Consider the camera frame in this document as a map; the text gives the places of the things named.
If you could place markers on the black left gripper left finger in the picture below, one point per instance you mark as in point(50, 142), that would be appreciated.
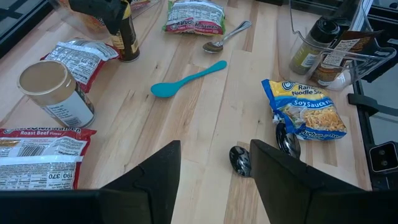
point(140, 199)

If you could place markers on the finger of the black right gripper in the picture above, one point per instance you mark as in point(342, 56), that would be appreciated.
point(102, 7)

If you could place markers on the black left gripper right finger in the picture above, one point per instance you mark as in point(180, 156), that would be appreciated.
point(295, 193)

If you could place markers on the orange ramen packet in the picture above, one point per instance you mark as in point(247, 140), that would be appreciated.
point(88, 22)

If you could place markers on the pink green ramen packet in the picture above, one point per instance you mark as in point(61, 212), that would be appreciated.
point(140, 3)
point(194, 17)

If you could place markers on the dark bottle yellow cap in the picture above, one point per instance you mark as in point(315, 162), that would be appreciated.
point(129, 43)

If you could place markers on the red ramen packet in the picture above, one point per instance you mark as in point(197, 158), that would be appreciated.
point(40, 158)
point(77, 59)

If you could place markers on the tan lid cylinder can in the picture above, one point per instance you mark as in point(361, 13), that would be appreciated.
point(46, 81)

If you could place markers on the silver metal spoon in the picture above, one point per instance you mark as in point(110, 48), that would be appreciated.
point(213, 46)

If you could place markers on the brown pouch white label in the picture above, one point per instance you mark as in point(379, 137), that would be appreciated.
point(345, 53)

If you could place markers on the spice jar black lid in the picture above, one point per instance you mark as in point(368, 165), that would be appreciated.
point(311, 43)

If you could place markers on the clear plastic container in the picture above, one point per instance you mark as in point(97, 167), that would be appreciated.
point(367, 56)
point(62, 15)

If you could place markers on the black metal spoon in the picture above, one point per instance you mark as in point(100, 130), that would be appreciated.
point(287, 141)
point(240, 161)

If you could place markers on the blue yellow ramen packet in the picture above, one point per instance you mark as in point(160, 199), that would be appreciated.
point(308, 109)

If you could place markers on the teal plastic spoon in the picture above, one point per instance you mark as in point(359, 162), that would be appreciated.
point(168, 88)

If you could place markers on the small black table camera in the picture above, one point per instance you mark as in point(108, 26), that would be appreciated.
point(384, 157)

